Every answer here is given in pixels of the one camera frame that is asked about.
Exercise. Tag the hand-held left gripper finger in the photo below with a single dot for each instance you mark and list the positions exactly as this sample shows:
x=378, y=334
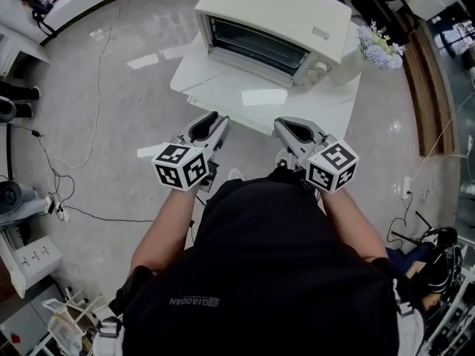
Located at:
x=223, y=132
x=200, y=123

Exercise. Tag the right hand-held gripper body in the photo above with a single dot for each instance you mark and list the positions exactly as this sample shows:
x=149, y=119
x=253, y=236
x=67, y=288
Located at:
x=332, y=165

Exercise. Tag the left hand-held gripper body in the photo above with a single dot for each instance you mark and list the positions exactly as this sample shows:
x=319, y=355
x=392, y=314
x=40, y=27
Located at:
x=178, y=169

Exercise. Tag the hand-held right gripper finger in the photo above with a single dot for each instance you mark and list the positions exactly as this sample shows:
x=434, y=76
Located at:
x=287, y=143
x=304, y=121

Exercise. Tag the cream oven door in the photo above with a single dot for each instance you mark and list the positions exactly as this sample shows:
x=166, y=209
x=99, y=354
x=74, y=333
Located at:
x=237, y=102

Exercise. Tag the person's right forearm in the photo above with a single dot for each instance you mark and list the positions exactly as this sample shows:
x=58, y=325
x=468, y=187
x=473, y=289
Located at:
x=352, y=224

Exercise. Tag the person's left forearm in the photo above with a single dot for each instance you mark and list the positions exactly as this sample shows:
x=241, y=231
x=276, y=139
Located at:
x=163, y=232

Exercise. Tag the cream toaster oven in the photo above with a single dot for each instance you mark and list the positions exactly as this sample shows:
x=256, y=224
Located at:
x=274, y=9

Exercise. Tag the person's right white shoe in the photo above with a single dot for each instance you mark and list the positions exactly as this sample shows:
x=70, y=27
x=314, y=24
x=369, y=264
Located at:
x=281, y=158

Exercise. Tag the person's white shoe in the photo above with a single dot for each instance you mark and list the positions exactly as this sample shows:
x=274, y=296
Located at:
x=281, y=158
x=235, y=174

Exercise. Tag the white marble table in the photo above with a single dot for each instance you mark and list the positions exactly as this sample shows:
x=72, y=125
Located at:
x=323, y=102

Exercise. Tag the person's left white shoe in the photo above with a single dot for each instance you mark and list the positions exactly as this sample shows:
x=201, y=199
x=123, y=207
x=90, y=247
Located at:
x=235, y=174

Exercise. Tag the white vase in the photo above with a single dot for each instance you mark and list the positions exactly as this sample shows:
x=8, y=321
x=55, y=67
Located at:
x=345, y=70

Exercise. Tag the pale blue flower bouquet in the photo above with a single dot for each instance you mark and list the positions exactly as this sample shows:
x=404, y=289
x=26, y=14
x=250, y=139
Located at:
x=378, y=52

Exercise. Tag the brown wooden platform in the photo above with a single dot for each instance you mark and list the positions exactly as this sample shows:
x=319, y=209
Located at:
x=426, y=87

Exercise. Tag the white power strip with plugs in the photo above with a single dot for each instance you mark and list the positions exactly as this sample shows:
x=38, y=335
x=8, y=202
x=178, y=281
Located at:
x=61, y=211

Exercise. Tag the person's black shirt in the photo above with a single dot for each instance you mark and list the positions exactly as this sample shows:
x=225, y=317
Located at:
x=267, y=273

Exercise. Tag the black sled-base chair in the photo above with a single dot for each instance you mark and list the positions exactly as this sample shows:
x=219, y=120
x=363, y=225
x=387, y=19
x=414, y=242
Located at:
x=382, y=9

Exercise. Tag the grey round appliance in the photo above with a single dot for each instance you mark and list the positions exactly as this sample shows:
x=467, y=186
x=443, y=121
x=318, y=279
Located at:
x=6, y=109
x=15, y=197

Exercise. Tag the small white drawer cabinet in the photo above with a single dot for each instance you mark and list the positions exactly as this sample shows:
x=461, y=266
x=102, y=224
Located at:
x=37, y=256

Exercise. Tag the white shelf unit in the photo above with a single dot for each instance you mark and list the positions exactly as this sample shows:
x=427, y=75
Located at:
x=18, y=50

